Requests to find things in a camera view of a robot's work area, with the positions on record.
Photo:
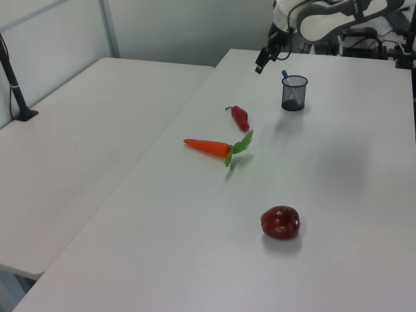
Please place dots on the black mesh pen cup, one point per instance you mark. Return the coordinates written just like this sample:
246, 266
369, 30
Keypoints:
294, 104

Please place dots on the blue white marker pen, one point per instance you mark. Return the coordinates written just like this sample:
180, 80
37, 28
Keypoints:
285, 73

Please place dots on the white side table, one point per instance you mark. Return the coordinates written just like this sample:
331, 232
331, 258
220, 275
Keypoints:
81, 136

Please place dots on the red toy chili pepper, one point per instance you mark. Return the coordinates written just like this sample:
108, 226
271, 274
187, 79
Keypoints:
240, 117

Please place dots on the dark red toy apple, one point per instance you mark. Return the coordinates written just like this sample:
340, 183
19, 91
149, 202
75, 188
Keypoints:
280, 223

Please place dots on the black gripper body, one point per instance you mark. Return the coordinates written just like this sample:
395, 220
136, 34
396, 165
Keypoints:
276, 44

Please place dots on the black electronics box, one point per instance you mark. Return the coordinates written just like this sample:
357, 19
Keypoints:
364, 48

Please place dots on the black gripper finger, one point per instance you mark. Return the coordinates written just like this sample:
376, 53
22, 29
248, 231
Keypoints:
261, 61
273, 56

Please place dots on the grey partition frame post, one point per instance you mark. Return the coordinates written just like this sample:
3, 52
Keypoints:
110, 29

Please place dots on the black clamp stand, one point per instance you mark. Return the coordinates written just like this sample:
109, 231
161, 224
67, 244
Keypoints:
406, 55

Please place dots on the orange toy carrot green leaves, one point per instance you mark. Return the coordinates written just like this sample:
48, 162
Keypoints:
208, 146

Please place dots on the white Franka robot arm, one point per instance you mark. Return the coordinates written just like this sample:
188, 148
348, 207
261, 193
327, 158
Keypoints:
321, 26

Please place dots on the black pole with base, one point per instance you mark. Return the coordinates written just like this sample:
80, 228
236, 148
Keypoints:
14, 91

